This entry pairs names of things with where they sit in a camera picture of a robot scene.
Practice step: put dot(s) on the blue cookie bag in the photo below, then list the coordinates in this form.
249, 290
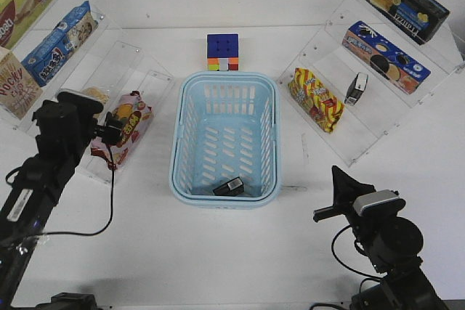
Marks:
47, 58

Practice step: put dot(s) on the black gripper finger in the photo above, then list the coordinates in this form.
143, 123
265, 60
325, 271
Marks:
110, 131
346, 189

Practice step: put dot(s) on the red yellow striped snack bag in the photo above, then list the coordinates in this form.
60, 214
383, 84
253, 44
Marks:
308, 91

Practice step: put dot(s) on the right clear acrylic shelf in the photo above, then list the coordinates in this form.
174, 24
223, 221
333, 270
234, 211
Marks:
382, 105

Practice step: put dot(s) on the black white tissue pack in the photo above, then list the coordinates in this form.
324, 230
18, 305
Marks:
231, 188
356, 89

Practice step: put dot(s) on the clear acrylic shelf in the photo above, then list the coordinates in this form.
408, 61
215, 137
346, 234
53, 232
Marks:
107, 61
382, 105

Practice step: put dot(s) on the yellow-green snack box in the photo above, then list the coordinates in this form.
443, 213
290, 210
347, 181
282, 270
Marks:
16, 18

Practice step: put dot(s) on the black blue cracker box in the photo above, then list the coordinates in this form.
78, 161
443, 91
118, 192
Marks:
418, 19

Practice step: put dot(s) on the Pocky snack box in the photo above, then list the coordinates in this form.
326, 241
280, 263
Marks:
19, 90

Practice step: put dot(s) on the left clear acrylic shelf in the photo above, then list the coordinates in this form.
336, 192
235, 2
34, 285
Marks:
107, 61

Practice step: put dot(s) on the clear-wrapped bread bun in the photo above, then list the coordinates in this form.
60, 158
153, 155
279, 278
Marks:
95, 93

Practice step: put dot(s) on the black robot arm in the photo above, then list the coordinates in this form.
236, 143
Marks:
390, 242
35, 191

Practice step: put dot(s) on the multicoloured puzzle cube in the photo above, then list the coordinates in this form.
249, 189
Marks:
222, 51

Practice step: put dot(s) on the blue orange cookie box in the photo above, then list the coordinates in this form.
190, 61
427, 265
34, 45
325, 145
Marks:
386, 57

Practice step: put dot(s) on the light blue plastic basket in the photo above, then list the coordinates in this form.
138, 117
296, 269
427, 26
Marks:
227, 126

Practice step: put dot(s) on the pink strawberry snack bag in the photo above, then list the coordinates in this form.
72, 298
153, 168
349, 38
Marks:
135, 116

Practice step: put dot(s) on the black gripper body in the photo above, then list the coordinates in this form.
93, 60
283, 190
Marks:
65, 130
344, 208

